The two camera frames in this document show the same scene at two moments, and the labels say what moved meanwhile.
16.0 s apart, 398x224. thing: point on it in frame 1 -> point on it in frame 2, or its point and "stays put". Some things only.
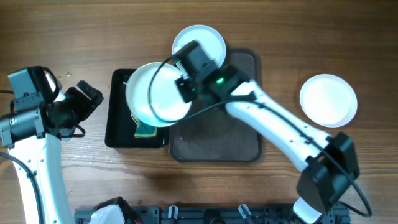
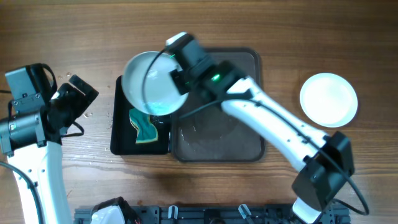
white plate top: (212, 43) -> (148, 86)
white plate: (328, 100) stays put
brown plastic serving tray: (209, 133) stays put
